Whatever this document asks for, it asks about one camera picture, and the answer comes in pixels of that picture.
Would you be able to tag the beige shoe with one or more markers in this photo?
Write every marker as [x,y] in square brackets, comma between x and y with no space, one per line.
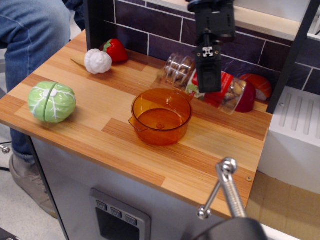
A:
[27,177]

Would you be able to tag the white toy ice cream cone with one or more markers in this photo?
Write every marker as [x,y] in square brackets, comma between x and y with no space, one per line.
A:
[95,61]

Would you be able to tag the red toy strawberry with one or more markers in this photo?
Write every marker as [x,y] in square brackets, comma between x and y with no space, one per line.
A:
[116,50]

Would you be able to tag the orange salmon sushi toy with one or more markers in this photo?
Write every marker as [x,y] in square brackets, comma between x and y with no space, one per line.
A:
[262,86]

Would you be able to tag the grey oven control panel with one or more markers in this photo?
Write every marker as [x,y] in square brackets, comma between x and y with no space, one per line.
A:
[116,220]

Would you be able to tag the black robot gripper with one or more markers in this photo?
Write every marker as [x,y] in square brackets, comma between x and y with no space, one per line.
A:
[215,24]

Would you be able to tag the light wooden shelf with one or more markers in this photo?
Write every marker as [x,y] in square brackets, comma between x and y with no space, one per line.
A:
[267,24]

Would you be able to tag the dark red toy egg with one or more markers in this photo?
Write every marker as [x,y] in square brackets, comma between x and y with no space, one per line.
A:
[246,104]

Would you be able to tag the black shelf post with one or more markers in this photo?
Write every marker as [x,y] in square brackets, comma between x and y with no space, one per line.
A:
[300,38]

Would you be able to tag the white toy sink unit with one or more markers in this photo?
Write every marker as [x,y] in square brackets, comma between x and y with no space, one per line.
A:
[291,151]

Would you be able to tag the person leg in jeans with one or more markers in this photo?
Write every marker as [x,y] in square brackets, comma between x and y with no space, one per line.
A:
[32,31]

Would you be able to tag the green toy cabbage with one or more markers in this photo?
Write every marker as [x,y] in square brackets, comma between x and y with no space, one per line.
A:
[51,102]

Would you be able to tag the orange transparent plastic pot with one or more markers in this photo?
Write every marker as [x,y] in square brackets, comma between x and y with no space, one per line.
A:
[161,116]

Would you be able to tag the silver metal clamp screw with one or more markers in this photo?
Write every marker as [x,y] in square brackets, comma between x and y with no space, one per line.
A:
[225,170]

